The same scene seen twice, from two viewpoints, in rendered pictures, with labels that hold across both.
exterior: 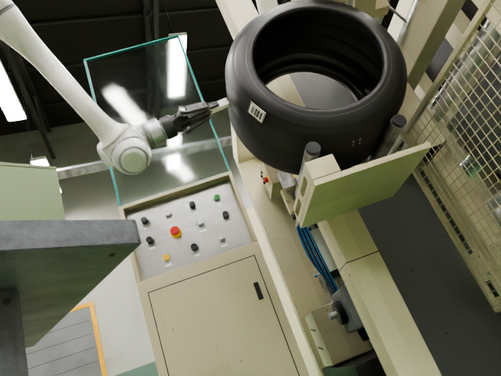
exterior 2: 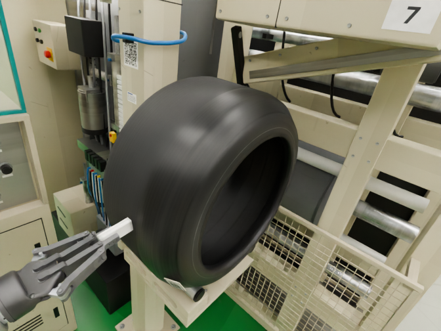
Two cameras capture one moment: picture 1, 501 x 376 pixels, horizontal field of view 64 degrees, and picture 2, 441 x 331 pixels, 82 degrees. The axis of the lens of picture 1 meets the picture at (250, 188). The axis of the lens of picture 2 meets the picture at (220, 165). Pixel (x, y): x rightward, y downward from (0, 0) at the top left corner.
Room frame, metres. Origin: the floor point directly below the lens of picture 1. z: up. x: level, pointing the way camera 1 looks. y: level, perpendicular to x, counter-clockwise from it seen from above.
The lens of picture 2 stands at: (0.72, 0.13, 1.61)
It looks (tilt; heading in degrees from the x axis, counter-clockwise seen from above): 28 degrees down; 316
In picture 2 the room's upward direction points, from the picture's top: 9 degrees clockwise
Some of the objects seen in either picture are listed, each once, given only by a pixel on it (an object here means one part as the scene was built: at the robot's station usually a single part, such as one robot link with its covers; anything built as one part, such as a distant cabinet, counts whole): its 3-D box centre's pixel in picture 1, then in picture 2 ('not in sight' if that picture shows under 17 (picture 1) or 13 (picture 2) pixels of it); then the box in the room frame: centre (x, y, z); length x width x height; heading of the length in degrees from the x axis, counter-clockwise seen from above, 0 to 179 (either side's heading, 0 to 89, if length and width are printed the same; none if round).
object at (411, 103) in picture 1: (401, 130); not in sight; (1.53, -0.67, 1.05); 0.20 x 0.15 x 0.30; 9
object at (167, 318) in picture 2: not in sight; (147, 326); (1.50, -0.26, 0.01); 0.27 x 0.27 x 0.02; 9
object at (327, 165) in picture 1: (313, 192); (162, 272); (1.23, -0.18, 0.84); 0.36 x 0.09 x 0.06; 9
